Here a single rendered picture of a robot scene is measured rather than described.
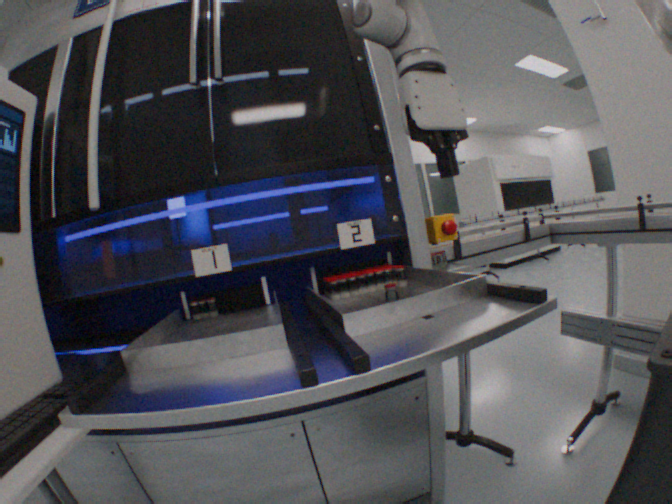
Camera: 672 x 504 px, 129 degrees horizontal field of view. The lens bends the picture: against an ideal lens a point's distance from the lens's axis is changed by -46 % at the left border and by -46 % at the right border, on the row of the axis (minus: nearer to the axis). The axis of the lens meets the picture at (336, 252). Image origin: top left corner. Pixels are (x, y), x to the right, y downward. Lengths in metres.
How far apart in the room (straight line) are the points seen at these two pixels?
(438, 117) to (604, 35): 1.60
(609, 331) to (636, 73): 1.24
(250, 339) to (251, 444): 0.46
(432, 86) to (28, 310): 0.92
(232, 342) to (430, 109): 0.44
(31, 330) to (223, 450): 0.57
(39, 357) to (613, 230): 1.70
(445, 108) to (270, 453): 0.87
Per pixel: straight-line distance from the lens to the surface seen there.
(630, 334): 1.31
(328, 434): 0.85
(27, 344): 0.80
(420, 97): 0.47
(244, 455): 0.87
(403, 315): 0.45
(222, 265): 0.68
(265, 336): 0.43
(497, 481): 1.34
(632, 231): 1.18
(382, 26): 0.48
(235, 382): 0.36
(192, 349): 0.45
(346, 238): 0.70
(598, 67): 1.93
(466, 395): 1.21
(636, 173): 1.80
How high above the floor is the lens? 1.02
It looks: 3 degrees down
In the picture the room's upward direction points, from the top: 10 degrees counter-clockwise
